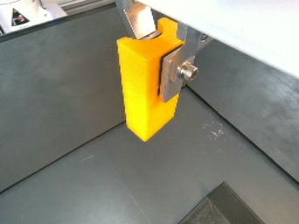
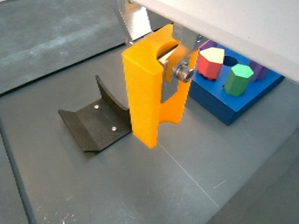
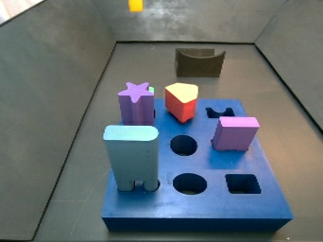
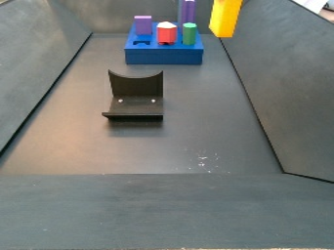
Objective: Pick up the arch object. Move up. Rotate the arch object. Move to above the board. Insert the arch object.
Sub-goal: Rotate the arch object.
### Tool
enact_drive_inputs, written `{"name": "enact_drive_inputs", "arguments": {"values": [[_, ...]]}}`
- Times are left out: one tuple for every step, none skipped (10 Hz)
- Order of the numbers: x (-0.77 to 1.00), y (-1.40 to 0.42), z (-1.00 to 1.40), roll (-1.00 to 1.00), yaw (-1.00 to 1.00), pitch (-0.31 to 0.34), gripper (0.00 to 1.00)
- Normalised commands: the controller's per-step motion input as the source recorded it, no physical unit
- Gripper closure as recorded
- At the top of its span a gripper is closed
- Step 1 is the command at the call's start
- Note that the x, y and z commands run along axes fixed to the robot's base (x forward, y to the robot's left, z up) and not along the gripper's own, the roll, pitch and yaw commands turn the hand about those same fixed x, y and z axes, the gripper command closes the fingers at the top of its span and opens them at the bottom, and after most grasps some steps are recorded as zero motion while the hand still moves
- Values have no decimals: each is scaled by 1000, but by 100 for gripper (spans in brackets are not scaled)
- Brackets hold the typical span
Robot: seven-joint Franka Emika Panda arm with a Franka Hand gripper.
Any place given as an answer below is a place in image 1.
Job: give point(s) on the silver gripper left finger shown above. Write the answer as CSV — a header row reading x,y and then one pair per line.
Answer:
x,y
138,18

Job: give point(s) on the yellow arch block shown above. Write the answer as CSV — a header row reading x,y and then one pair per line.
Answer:
x,y
147,113

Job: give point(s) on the black curved stand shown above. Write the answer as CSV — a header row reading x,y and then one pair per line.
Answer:
x,y
222,208

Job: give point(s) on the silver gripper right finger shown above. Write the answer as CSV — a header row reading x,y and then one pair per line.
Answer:
x,y
178,68

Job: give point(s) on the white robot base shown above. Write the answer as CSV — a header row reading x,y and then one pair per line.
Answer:
x,y
21,14

